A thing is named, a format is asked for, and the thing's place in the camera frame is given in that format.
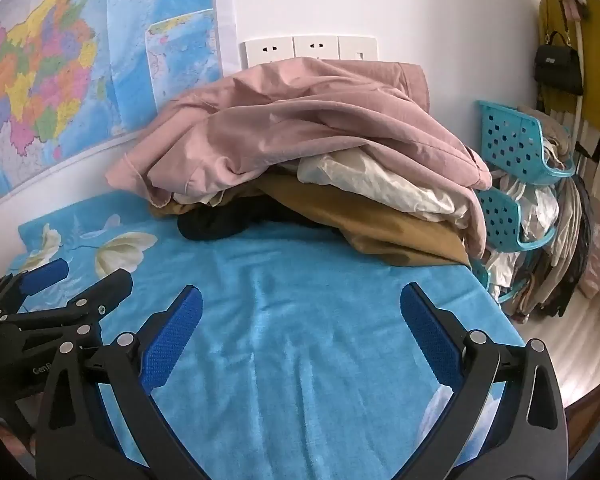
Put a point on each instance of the turquoise plastic basket rack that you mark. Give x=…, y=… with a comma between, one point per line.
x=510, y=140

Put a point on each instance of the brown garment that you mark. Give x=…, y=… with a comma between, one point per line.
x=355, y=222

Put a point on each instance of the black garment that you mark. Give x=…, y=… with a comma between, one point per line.
x=215, y=222

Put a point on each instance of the blue floral bed sheet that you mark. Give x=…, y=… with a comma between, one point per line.
x=290, y=310

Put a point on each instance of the colourful wall map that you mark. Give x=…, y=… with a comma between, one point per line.
x=55, y=60

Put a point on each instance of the black handbag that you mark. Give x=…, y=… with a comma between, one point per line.
x=557, y=65

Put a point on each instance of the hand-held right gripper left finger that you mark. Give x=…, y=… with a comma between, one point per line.
x=176, y=340

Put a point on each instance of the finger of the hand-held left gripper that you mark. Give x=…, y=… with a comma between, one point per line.
x=45, y=272
x=107, y=290

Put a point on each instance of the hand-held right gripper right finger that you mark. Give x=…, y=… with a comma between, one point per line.
x=430, y=335

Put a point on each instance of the pink garment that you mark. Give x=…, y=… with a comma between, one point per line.
x=280, y=120

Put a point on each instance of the cream garment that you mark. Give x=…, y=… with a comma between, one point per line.
x=380, y=180

